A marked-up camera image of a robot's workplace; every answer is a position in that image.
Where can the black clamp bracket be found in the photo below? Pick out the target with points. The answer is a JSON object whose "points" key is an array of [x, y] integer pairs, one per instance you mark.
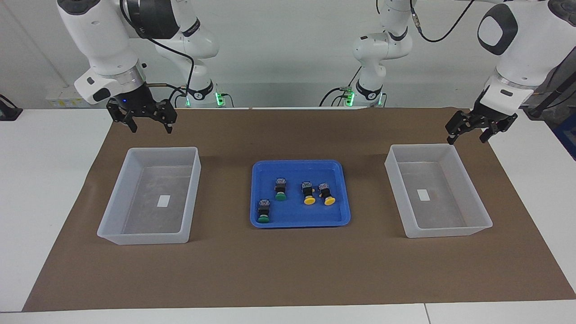
{"points": [[9, 112]]}

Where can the blue crate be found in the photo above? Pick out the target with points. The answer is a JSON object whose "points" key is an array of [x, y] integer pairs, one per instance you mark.
{"points": [[569, 135]]}

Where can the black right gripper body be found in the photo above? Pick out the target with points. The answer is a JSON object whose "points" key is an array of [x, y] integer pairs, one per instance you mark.
{"points": [[138, 104]]}

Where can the blue plastic tray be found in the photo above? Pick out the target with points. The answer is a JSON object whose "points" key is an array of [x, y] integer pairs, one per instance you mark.
{"points": [[297, 217]]}

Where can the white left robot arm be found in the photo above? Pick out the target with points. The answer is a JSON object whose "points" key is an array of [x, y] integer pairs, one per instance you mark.
{"points": [[526, 40]]}

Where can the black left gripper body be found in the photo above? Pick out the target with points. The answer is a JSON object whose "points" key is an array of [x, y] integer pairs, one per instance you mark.
{"points": [[490, 111]]}

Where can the translucent white plastic box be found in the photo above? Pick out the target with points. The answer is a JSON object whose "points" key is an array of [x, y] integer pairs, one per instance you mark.
{"points": [[441, 211], [135, 202]]}

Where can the white power strip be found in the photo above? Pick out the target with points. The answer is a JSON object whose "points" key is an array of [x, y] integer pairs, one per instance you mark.
{"points": [[58, 100]]}

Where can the white paper label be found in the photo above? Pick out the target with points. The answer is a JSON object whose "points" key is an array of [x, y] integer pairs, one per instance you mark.
{"points": [[164, 200], [422, 194]]}

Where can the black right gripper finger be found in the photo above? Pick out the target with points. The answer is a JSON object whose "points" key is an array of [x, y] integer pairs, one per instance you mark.
{"points": [[167, 113], [120, 111]]}

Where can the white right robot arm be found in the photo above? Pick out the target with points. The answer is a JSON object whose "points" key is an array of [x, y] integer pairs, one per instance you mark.
{"points": [[103, 36]]}

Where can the brown paper table mat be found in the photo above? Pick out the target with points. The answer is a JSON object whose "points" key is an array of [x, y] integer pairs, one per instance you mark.
{"points": [[288, 270]]}

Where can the yellow push button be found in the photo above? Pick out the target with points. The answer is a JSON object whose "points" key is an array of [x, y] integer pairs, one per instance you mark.
{"points": [[330, 201], [308, 200]]}

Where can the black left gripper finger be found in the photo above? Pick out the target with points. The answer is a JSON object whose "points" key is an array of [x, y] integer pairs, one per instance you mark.
{"points": [[458, 125], [495, 128]]}

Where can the black stand pole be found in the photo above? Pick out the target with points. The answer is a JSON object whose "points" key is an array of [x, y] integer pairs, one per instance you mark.
{"points": [[535, 110]]}

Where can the green push button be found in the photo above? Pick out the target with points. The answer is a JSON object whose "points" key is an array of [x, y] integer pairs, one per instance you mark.
{"points": [[263, 219], [281, 196]]}

